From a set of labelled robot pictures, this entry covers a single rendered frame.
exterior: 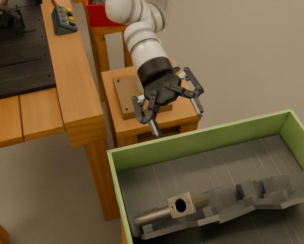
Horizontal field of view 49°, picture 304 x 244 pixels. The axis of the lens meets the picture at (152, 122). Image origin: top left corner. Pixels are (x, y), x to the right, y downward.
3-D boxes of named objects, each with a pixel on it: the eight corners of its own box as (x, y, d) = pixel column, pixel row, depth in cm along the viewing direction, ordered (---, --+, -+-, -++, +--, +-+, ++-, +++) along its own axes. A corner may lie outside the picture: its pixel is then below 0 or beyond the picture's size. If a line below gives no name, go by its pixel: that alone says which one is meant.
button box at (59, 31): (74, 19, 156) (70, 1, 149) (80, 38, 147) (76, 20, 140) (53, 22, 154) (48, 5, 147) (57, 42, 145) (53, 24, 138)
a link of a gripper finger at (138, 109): (140, 98, 73) (150, 121, 71) (133, 102, 73) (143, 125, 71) (135, 94, 70) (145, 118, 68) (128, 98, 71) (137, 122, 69)
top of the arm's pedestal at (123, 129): (174, 65, 145) (174, 58, 141) (200, 120, 125) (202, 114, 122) (101, 79, 139) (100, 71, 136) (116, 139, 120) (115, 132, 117)
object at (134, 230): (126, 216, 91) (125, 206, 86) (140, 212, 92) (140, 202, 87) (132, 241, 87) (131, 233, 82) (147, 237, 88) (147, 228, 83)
